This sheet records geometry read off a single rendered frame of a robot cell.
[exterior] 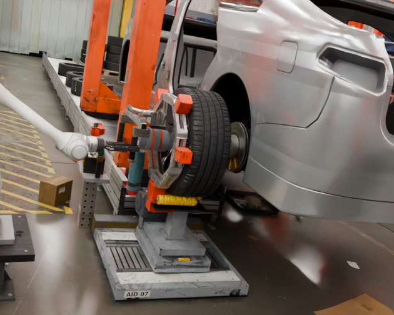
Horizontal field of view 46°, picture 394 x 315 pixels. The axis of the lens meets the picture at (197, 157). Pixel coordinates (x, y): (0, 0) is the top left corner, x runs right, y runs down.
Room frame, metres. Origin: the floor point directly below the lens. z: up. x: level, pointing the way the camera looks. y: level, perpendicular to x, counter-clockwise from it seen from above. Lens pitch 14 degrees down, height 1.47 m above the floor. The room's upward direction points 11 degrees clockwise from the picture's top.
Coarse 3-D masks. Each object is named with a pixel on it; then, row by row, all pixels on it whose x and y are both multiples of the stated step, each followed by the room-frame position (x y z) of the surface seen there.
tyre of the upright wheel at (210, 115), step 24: (192, 96) 2.67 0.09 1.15; (216, 96) 2.78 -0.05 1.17; (192, 120) 2.56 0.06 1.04; (216, 120) 2.61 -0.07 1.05; (192, 144) 2.50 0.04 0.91; (216, 144) 2.55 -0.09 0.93; (192, 168) 2.50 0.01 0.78; (216, 168) 2.55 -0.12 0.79; (168, 192) 2.72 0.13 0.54; (192, 192) 2.64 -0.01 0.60
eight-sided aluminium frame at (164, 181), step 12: (168, 96) 2.74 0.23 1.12; (156, 108) 2.91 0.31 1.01; (180, 120) 2.61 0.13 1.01; (180, 132) 2.51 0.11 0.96; (180, 144) 2.55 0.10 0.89; (156, 156) 2.93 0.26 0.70; (156, 168) 2.87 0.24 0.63; (168, 168) 2.53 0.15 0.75; (180, 168) 2.52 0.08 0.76; (156, 180) 2.70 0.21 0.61; (168, 180) 2.63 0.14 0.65
